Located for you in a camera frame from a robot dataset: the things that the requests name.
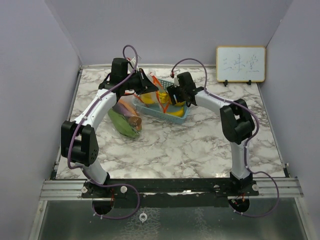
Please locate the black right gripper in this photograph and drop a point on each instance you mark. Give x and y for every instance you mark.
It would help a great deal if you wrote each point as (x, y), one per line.
(172, 91)

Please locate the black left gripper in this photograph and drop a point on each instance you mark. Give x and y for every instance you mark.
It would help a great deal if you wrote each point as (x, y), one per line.
(146, 85)

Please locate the clear zip bag red zipper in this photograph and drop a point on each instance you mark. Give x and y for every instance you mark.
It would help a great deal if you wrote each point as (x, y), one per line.
(152, 76)

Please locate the yellow banana bunch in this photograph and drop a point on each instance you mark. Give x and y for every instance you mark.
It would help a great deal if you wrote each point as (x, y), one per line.
(155, 98)

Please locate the single yellow banana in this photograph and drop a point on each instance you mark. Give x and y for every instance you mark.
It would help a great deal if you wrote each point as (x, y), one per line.
(177, 113)

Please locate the clear zip bag orange zipper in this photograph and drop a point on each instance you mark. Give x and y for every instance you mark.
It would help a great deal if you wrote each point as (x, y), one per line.
(128, 101)

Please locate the orange papaya slice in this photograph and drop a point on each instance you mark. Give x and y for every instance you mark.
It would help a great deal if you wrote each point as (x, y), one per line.
(129, 107)

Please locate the dark purple eggplant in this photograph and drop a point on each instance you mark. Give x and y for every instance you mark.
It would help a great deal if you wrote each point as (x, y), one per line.
(123, 110)

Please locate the brown kiwi fruit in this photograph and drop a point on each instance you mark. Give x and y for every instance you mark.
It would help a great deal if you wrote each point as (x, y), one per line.
(134, 121)

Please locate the green leaf vegetable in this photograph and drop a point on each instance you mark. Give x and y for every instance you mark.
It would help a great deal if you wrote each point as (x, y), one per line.
(122, 125)

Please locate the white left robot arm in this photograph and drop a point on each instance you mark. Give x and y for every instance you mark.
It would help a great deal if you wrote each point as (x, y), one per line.
(79, 144)

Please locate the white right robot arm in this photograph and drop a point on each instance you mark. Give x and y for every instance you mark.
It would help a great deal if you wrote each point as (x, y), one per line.
(236, 121)

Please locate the light blue plastic basket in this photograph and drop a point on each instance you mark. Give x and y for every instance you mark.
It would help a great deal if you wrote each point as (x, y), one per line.
(154, 111)

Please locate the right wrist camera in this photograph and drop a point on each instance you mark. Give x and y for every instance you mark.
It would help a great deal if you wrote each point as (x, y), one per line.
(176, 82)

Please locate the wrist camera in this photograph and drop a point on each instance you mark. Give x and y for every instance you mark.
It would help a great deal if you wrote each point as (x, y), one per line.
(133, 60)
(176, 82)

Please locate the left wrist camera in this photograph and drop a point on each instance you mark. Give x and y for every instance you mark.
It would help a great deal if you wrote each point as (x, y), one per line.
(133, 60)

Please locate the small whiteboard wooden frame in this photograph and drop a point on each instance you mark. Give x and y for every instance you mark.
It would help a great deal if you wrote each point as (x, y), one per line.
(241, 64)

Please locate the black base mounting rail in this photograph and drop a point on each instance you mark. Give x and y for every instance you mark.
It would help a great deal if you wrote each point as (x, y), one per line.
(168, 192)

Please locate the aluminium front frame rail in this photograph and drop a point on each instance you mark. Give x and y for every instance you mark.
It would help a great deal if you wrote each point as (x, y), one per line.
(79, 189)

